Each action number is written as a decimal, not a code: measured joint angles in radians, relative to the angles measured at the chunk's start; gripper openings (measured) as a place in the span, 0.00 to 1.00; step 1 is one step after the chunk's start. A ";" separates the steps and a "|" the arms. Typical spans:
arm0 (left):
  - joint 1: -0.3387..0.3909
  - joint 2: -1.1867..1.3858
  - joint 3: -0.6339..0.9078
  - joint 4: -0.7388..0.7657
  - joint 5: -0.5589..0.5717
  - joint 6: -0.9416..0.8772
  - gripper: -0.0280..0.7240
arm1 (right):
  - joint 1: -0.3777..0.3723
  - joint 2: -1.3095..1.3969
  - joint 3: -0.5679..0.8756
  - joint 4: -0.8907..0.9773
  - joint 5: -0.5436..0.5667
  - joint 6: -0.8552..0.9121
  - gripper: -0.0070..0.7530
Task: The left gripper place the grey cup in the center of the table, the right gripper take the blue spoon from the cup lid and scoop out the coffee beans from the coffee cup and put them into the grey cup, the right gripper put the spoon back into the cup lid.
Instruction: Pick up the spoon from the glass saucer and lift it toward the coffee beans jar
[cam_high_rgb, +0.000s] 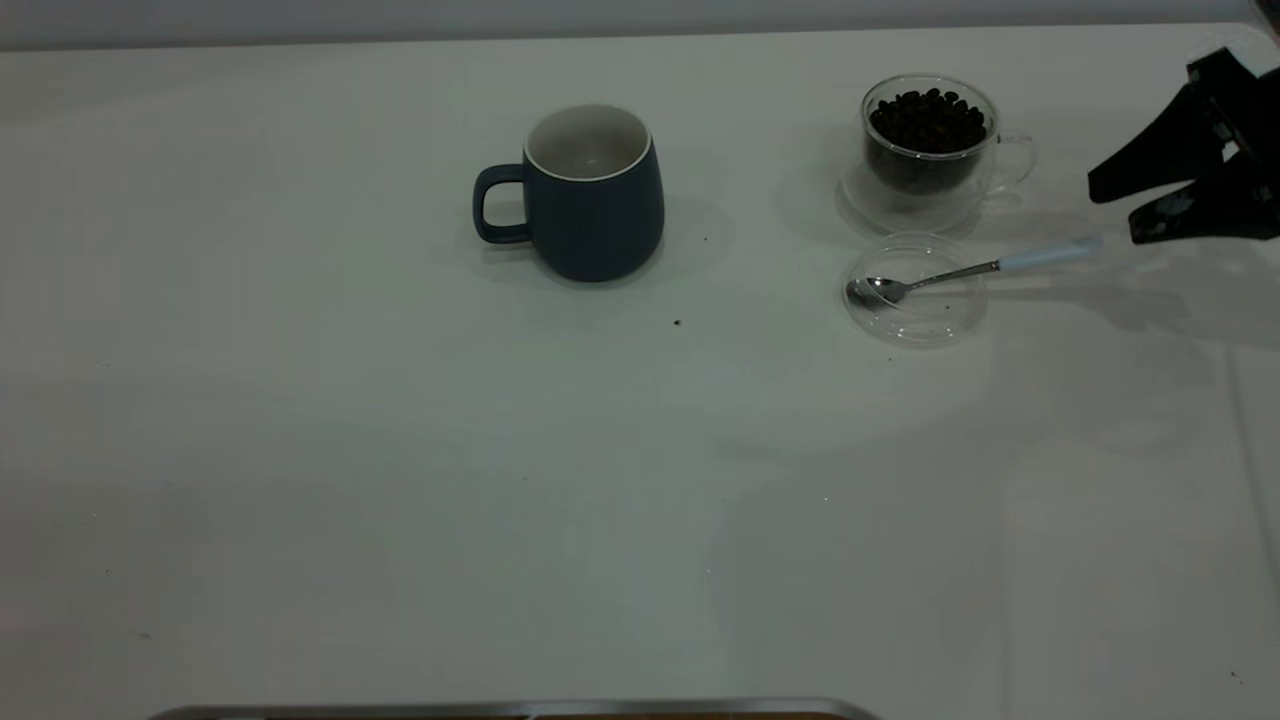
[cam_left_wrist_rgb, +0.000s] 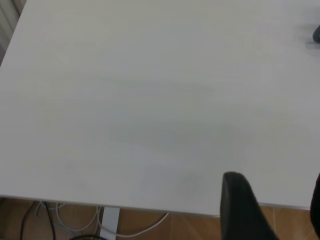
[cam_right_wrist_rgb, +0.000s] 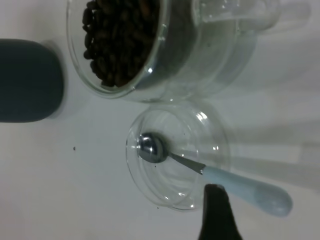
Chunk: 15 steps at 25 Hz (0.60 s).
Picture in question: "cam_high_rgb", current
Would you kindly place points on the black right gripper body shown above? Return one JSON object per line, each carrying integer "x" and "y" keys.
{"x": 1265, "y": 120}

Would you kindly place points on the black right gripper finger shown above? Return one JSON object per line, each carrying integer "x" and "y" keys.
{"x": 1220, "y": 212}
{"x": 1190, "y": 140}

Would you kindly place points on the dark blue-grey ceramic mug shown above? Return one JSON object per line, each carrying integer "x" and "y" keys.
{"x": 600, "y": 225}

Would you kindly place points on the dark coffee beans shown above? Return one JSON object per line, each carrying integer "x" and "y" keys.
{"x": 925, "y": 125}

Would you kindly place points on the clear round glass lid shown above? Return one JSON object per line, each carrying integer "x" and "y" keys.
{"x": 925, "y": 325}

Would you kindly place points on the clear double-wall glass cup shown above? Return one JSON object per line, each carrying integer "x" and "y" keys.
{"x": 930, "y": 205}

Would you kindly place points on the silver metal frame edge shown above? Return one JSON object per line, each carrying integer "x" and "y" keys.
{"x": 500, "y": 710}

